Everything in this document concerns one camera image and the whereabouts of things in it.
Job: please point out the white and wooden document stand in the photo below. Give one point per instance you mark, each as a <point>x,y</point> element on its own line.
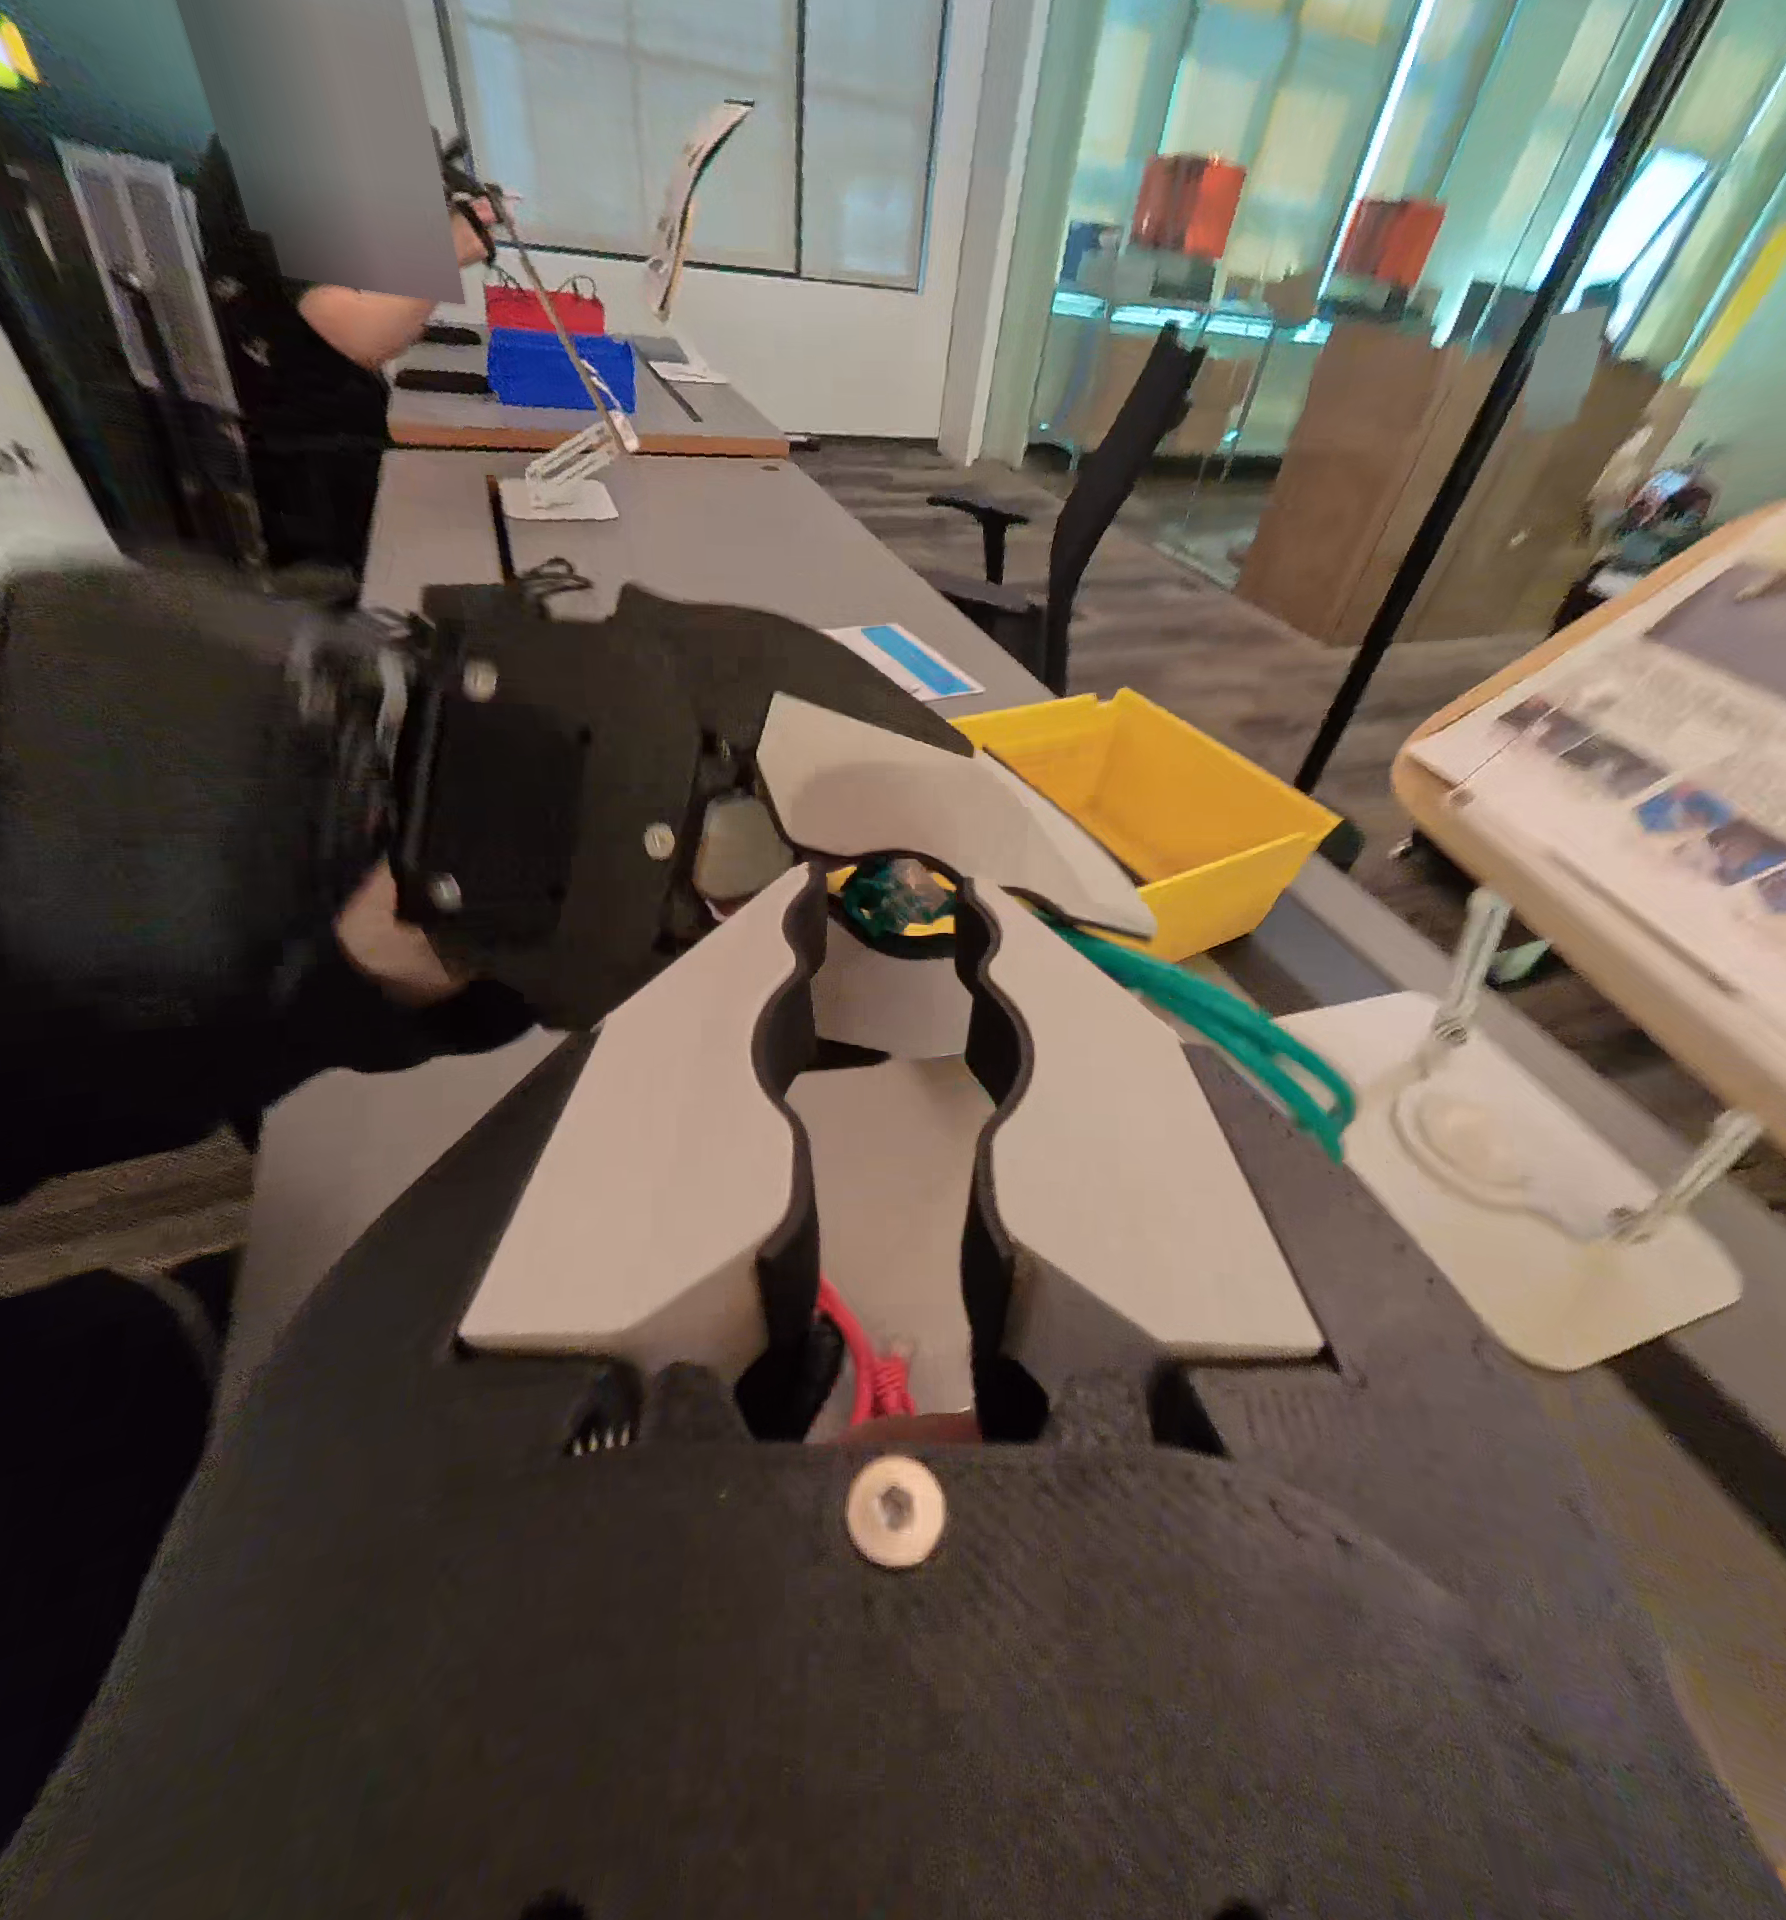
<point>1553,1246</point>

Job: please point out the black office chair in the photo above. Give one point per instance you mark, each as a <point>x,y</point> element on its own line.
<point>1117,480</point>

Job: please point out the red plastic bin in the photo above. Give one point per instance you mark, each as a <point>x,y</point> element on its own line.
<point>533,307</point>

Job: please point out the wooden top table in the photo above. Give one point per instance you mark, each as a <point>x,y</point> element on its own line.
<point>684,428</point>

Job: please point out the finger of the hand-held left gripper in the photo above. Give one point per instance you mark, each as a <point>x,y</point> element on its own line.
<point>922,796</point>
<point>893,1006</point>

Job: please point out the metal shelf with boxes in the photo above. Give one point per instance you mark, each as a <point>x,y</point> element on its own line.
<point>1209,239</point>

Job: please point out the white paper sheet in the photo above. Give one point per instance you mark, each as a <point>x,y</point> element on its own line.
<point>908,662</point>

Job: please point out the black floor lamp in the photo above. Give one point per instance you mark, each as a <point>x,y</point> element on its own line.
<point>1508,389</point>

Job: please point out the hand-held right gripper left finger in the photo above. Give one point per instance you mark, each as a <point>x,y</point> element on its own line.
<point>638,1186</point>

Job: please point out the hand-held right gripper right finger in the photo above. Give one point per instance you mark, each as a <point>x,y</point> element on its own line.
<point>1149,1201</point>

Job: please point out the person's left hand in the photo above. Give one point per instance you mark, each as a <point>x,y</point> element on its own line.
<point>398,937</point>

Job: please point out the printed instruction sheet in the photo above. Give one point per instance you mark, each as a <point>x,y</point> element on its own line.
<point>1705,721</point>

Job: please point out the blue plastic bin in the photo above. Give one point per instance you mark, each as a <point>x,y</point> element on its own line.
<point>548,374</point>

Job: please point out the yellow plastic bin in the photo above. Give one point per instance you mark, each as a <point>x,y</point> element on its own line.
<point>1177,810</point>

